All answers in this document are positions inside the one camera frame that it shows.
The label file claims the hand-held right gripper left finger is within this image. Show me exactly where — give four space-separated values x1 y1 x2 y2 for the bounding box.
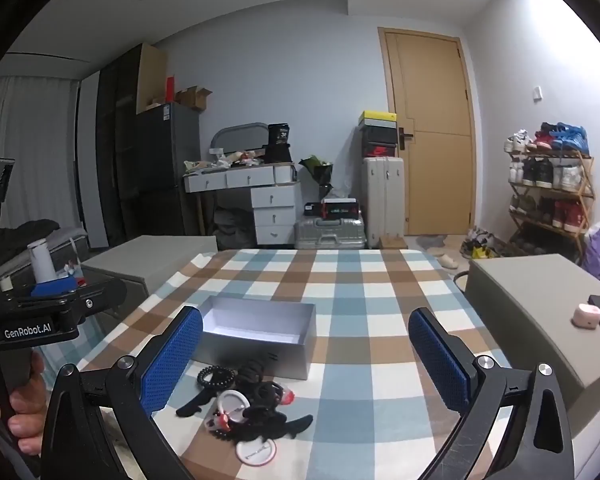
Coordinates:
40 305 203 480

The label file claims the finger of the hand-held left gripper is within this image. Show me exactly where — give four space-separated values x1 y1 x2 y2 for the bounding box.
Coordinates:
15 277 127 323
30 280 79 299

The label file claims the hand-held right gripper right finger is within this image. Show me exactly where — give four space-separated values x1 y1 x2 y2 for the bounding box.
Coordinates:
408 307 576 480

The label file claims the black spiral hair tie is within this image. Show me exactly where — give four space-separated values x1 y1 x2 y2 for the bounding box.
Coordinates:
197 366 237 390

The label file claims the black claw hair clip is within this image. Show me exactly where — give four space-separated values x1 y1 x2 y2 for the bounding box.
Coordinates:
237 355 281 387

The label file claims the silver cardboard box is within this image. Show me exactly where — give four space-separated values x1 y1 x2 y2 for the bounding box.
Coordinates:
192 296 317 380

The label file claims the person's left hand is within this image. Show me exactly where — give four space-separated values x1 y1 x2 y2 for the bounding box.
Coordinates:
0 350 47 457

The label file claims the white cylinder bottle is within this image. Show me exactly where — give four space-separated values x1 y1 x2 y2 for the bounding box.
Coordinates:
27 241 56 285

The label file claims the black fabric hair piece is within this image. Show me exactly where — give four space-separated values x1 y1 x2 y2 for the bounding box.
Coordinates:
176 385 217 418

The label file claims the grey foam block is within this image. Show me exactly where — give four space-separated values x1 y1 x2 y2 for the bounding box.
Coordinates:
80 235 218 307
466 254 600 411

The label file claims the dark bedding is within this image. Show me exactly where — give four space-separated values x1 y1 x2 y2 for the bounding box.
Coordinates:
0 220 88 281

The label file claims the white round badge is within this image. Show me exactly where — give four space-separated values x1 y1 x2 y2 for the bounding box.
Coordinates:
215 390 252 423
235 437 279 467

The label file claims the small red white hair clip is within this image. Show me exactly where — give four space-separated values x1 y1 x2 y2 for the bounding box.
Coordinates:
205 410 231 433

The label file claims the plaid tablecloth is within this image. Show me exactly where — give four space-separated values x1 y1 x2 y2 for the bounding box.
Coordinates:
45 249 526 480

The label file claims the beige slipper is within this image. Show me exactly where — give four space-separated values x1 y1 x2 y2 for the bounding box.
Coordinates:
427 247 460 268

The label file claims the pink and black hair clip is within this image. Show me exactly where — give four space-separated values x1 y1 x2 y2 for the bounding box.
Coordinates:
272 382 296 406

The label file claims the black fabric hair bow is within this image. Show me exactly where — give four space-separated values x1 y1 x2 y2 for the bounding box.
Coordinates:
230 405 315 443

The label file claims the pile of loose shoes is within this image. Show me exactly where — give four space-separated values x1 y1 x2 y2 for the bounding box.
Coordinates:
460 227 502 260

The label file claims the white curtain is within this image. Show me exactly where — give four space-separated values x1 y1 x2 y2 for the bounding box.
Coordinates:
0 75 83 241

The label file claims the grey clothes heap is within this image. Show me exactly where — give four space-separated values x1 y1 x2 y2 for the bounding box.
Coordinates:
214 207 256 247

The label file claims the dark grey refrigerator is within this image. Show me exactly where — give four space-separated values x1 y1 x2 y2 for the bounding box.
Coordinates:
135 102 201 246

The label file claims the pink earbud case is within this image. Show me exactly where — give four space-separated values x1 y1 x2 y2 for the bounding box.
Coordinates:
572 304 600 330

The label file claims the dark wardrobe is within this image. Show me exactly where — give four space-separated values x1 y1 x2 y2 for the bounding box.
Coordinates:
96 42 146 246

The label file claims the silver suitcase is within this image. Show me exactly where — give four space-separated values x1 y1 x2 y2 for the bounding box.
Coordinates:
295 219 367 250

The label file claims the white upright suitcase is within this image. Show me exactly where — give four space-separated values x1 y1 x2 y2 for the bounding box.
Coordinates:
362 156 406 248

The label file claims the black red flat box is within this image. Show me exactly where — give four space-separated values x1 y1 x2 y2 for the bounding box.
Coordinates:
321 198 359 221

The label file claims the white desk with drawers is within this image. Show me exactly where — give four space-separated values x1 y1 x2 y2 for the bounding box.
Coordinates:
183 162 301 248

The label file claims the clutter of small desk things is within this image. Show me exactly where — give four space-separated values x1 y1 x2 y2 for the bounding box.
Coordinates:
185 149 266 173

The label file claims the grey arched mirror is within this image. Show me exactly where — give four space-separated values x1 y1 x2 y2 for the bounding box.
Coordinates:
211 122 270 153

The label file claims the open cardboard box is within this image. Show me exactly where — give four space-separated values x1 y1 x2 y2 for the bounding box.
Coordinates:
175 86 213 112

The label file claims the black shoe box red logo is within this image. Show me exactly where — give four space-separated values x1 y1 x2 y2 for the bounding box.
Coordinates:
358 141 398 158

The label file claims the flat cardboard sheet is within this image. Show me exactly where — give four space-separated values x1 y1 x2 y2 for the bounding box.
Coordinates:
136 42 168 115

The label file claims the dark wrapped flower bouquet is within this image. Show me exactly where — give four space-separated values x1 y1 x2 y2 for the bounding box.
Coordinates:
300 156 333 201

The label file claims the black paper bag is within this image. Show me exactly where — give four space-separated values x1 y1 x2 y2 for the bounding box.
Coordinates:
267 122 292 163

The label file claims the plain black shoe box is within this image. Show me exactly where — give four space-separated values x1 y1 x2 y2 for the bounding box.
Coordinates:
358 125 398 143

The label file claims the wooden door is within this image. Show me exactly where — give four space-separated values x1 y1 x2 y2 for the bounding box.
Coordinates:
378 27 476 237

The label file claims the wooden shoe rack with shoes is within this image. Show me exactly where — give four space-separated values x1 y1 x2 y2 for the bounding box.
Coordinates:
504 121 591 233

